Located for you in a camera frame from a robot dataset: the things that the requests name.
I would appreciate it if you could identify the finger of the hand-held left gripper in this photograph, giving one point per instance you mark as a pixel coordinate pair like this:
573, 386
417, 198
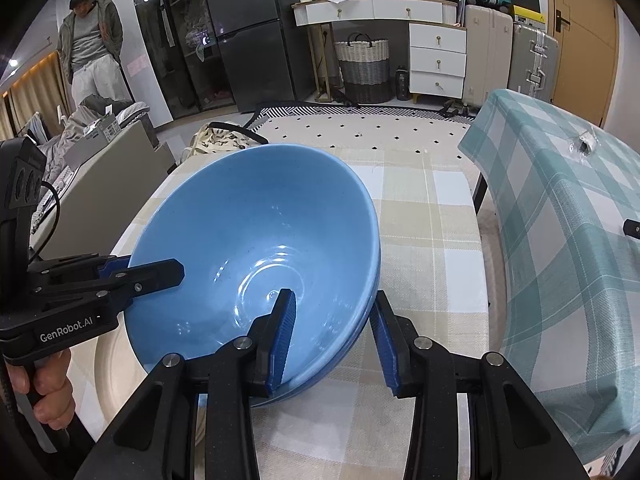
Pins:
112, 266
150, 275

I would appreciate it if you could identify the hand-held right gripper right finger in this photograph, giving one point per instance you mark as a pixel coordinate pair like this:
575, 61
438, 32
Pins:
385, 345

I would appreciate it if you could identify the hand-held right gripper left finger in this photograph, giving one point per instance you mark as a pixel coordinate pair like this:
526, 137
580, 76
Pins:
282, 340

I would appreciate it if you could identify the blue bowl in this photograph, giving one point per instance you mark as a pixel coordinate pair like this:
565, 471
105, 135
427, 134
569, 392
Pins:
310, 382
250, 220

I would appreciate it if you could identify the beige round plate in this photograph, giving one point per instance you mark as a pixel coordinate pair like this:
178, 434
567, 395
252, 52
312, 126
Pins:
115, 375

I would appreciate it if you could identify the person's left hand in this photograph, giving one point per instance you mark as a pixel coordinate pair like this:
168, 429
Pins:
50, 385

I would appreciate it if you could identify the grey cabinet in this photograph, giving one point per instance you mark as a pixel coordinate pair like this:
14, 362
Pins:
110, 185

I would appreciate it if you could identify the beige plaid tablecloth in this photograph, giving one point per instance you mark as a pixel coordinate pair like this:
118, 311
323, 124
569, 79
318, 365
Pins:
440, 270

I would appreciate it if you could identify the grey jacket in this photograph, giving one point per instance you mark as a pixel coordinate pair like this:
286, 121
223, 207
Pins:
60, 142

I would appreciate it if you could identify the grey cardboard box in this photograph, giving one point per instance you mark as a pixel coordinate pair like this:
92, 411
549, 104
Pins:
97, 132

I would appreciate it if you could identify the patterned tote bag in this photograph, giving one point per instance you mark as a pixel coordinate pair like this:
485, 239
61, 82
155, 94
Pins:
220, 140

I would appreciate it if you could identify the beige curtain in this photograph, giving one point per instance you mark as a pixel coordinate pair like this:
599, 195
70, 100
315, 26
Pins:
30, 100

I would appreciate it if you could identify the white dotted floor mat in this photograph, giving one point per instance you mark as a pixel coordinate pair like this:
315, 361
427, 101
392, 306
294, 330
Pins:
350, 132

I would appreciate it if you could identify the black white chevron rug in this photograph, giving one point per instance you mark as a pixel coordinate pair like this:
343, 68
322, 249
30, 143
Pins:
300, 110

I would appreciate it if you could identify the glass door cabinet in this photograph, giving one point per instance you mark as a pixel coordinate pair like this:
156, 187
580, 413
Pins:
165, 35

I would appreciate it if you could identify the dark grey refrigerator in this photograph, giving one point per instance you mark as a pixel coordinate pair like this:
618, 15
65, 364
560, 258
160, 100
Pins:
250, 60

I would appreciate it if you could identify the woven laundry basket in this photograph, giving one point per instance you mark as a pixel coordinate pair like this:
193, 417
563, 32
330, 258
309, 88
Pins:
362, 75

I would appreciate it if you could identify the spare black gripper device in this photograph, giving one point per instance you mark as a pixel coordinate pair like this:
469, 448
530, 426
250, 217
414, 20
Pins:
632, 228

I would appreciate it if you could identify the small clear plastic object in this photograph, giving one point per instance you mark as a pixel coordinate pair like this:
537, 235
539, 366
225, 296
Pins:
582, 144

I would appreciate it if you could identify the white desk with drawers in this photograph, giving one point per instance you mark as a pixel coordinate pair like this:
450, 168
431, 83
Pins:
437, 60

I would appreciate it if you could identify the beige suitcase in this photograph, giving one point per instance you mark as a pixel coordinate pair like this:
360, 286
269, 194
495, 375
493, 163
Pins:
487, 55

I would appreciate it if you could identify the silver suitcase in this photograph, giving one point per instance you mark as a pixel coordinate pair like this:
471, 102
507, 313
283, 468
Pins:
532, 60

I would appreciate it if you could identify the wooden door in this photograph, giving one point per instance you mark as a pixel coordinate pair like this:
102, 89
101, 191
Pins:
585, 60

